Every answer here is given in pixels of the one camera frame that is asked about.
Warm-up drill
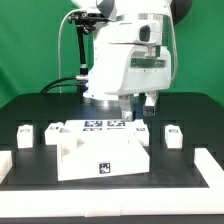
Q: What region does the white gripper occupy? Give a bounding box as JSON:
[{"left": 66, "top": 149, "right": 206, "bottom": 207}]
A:
[{"left": 94, "top": 20, "right": 171, "bottom": 121}]

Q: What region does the white square table top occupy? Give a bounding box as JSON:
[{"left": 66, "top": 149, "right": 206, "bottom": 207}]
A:
[{"left": 57, "top": 136, "right": 150, "bottom": 181}]

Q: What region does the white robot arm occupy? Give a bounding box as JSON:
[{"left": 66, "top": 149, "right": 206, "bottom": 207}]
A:
[{"left": 71, "top": 0, "right": 193, "bottom": 121}]

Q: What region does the white U-shaped obstacle fence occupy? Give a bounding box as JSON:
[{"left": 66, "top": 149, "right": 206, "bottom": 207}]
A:
[{"left": 0, "top": 148, "right": 224, "bottom": 218}]

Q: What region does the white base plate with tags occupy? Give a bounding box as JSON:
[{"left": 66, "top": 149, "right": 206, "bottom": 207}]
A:
[{"left": 63, "top": 119, "right": 146, "bottom": 132}]

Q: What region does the black cable bundle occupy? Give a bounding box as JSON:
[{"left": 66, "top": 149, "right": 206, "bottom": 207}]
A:
[{"left": 39, "top": 77, "right": 88, "bottom": 94}]

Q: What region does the black camera on stand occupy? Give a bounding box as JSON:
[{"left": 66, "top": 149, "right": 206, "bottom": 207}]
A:
[{"left": 68, "top": 11, "right": 109, "bottom": 94}]

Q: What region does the grey camera cable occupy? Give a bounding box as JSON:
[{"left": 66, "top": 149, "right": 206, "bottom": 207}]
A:
[{"left": 57, "top": 9, "right": 81, "bottom": 94}]

